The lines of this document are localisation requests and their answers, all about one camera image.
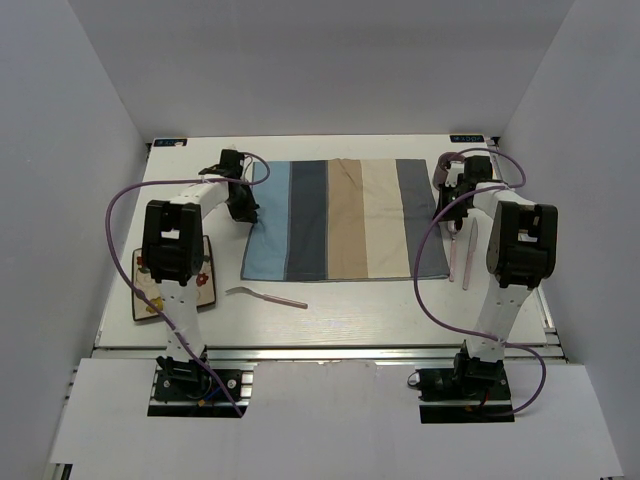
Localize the pink handled spoon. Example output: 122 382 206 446
447 221 459 282

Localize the pink handled knife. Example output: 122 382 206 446
462 218 479 291

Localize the purple ceramic mug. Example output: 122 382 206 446
432 152 466 189

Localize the square floral plate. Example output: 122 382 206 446
131 235 217 323

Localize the striped cloth placemat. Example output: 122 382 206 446
241 158 449 282

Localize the pink handled fork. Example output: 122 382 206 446
225 286 308 310

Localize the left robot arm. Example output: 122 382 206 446
141 149 259 362

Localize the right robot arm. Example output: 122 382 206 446
432 152 558 399

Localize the right blue table label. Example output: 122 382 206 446
449 134 485 143

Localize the blue table label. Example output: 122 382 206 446
449 134 485 143
152 138 188 148

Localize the left blue table label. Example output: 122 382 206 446
152 138 188 148

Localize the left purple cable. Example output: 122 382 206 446
103 155 271 417

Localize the purple cable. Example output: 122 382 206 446
412 149 548 416
103 155 271 417

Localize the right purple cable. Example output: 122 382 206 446
412 149 548 416

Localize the aluminium table rail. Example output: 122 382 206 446
91 344 566 362

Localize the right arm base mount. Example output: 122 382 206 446
407 352 515 425

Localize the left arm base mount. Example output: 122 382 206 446
147 356 254 419

